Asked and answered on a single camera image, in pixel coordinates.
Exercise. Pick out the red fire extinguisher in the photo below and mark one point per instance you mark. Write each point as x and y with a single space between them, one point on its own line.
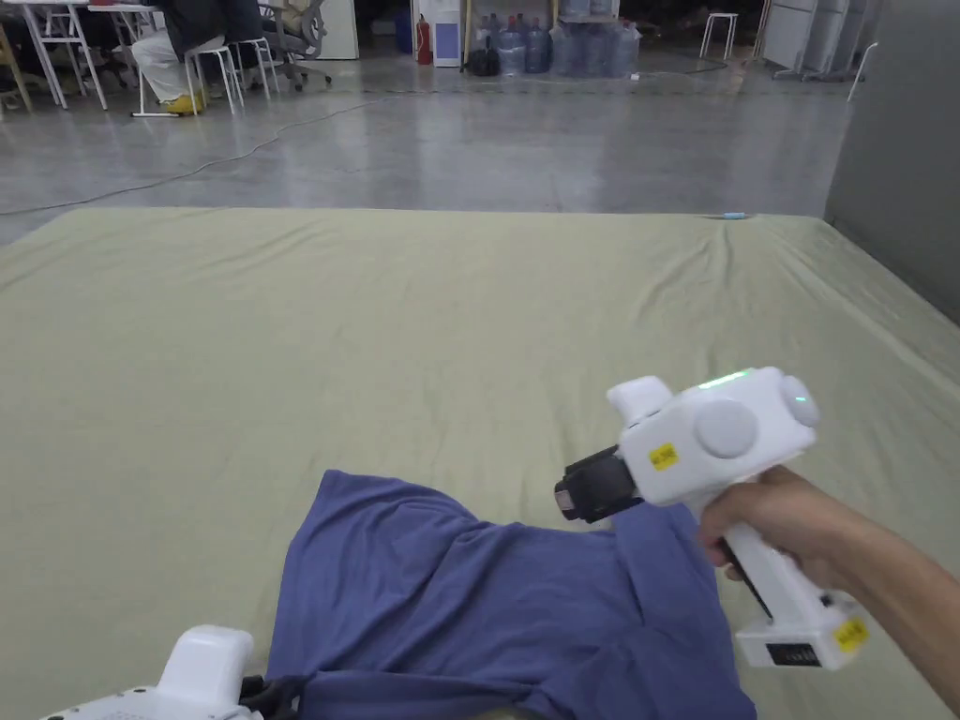
424 41

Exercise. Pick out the person's right forearm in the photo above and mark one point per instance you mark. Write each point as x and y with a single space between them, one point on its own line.
907 600

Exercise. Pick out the dark blue shirt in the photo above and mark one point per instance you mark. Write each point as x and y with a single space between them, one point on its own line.
480 607

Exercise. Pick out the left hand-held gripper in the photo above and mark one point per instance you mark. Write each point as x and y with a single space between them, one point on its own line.
195 675

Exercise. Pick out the person's right hand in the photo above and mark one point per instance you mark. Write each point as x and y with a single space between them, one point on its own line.
772 510

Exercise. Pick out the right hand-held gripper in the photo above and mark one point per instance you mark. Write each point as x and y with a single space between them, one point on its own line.
720 435

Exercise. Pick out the bed with pale green sheet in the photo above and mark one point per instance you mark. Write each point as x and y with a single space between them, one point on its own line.
300 337

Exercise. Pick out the black bag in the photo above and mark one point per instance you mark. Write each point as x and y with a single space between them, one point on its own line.
484 61

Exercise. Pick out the group of blue water bottles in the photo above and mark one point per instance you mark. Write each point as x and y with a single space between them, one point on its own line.
570 45

